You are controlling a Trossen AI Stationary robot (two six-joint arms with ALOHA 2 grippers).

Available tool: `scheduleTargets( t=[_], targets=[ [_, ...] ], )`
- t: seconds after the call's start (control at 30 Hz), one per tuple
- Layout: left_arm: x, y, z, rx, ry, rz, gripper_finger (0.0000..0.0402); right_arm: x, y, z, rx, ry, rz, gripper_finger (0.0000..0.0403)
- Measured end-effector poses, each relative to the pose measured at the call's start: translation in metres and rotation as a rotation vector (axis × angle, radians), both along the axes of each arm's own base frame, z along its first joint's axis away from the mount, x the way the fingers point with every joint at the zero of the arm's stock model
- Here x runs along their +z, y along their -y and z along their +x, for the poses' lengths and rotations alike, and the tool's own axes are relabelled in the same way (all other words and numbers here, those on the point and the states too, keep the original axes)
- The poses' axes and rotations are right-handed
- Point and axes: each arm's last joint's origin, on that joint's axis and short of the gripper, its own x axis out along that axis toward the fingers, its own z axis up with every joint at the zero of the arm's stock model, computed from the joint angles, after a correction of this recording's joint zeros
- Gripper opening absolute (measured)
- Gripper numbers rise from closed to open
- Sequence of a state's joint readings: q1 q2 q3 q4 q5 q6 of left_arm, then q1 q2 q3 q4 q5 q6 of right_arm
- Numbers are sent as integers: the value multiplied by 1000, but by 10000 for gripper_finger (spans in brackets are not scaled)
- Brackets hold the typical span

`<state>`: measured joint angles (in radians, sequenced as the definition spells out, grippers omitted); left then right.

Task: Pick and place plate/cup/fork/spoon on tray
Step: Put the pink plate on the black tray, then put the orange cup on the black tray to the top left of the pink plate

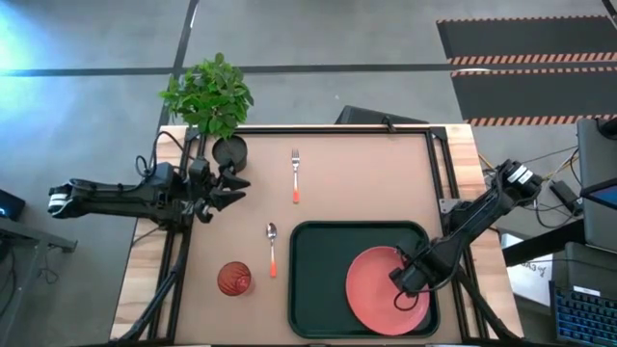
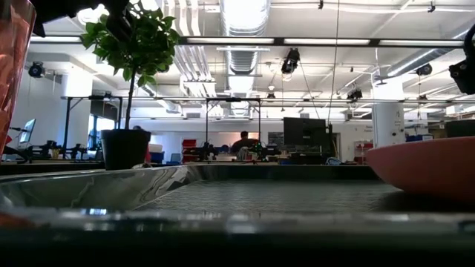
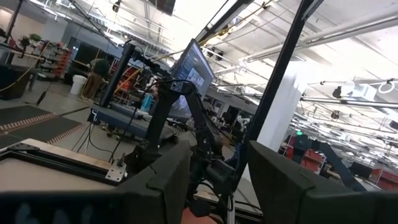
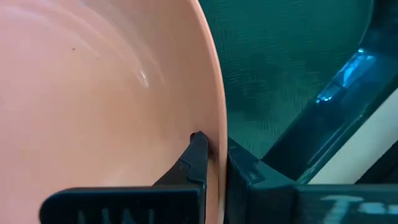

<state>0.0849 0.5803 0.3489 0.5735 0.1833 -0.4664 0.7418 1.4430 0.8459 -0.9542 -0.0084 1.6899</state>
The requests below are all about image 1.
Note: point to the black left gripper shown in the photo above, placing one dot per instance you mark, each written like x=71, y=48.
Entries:
x=202, y=193

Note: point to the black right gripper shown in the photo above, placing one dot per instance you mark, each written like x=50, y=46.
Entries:
x=424, y=262

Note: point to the coral pink round plate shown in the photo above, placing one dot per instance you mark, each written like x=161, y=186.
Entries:
x=371, y=299

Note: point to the dark green plastic tray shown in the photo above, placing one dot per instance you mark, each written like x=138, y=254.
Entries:
x=318, y=289

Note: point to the red translucent ribbed cup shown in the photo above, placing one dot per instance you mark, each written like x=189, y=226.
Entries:
x=234, y=278

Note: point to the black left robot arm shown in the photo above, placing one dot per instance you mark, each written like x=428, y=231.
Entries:
x=120, y=197

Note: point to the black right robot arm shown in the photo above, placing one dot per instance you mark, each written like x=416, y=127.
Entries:
x=482, y=207

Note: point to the black plant pot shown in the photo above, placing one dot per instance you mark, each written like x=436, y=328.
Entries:
x=231, y=152

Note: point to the green leafy plant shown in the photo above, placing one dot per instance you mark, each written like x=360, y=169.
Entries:
x=209, y=96

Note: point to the tan table mat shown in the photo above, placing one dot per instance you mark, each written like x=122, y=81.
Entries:
x=337, y=168

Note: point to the white printed paper sheet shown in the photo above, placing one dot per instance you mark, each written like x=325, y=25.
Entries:
x=528, y=277

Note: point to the black desk bar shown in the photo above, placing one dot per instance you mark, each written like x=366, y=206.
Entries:
x=540, y=243

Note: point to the black box behind table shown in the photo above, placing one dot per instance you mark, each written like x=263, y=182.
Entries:
x=366, y=115

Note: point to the black power adapter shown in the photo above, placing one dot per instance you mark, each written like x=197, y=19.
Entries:
x=566, y=196

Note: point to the backlit computer keyboard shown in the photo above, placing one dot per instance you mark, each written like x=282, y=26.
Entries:
x=585, y=318

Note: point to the grey metal side desk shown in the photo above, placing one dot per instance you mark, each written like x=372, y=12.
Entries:
x=34, y=238

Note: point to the blue lit screen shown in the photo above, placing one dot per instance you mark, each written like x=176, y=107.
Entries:
x=605, y=195

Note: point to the black device with light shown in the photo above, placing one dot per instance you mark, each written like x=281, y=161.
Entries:
x=9, y=205

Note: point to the black floor mat striped edge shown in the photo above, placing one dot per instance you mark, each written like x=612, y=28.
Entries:
x=525, y=36
x=530, y=94

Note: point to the black aluminium table frame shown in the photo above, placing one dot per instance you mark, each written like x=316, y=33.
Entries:
x=337, y=130

